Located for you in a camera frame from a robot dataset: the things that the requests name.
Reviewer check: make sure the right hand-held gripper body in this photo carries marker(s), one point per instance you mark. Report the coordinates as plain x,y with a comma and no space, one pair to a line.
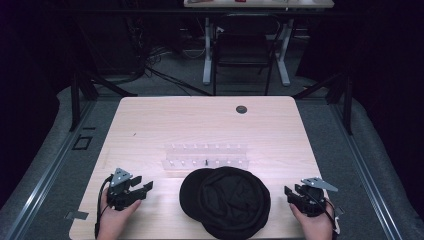
311,196

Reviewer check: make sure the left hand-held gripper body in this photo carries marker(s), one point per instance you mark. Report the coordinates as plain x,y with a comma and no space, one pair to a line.
120,190

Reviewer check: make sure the small black knit hat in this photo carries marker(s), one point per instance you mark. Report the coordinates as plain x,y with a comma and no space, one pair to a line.
190,196

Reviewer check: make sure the large black knit hat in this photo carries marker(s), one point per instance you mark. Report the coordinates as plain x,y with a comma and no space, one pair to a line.
235,203

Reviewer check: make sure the person's right hand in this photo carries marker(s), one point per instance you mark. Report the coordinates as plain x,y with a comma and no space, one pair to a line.
315,226

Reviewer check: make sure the person's left hand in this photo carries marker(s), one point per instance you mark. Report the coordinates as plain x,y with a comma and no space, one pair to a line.
115,220

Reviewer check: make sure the grey tape strip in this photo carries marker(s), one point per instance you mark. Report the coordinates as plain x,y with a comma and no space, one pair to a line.
76,215

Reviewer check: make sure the clear acrylic rack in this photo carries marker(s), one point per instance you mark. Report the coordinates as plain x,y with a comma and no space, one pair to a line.
205,156

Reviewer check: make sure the black metal stand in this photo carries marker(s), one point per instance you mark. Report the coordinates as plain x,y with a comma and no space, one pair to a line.
76,100
346,103

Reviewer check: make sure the grey table grommet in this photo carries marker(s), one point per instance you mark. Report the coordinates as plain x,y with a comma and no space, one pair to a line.
241,109

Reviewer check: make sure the black metal chair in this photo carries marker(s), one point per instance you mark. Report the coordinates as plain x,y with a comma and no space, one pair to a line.
245,46

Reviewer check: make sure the white background desk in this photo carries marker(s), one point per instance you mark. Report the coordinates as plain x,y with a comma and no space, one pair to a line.
260,4

